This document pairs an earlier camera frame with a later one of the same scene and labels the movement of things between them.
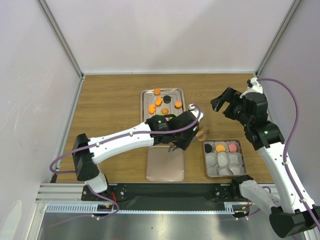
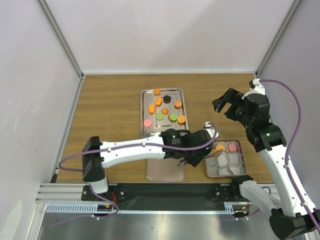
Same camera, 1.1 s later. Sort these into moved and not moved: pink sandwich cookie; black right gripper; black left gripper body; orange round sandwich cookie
Moved: black left gripper body
Not moved: pink sandwich cookie; orange round sandwich cookie; black right gripper
